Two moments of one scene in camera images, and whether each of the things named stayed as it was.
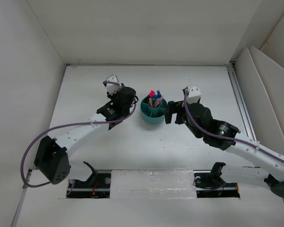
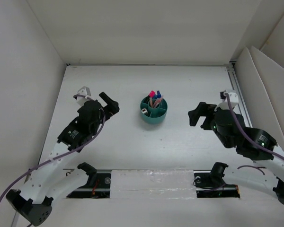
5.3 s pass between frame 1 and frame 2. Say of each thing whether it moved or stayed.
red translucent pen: stayed
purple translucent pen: stayed
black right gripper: moved
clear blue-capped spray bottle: stayed
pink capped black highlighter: stayed
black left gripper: moved
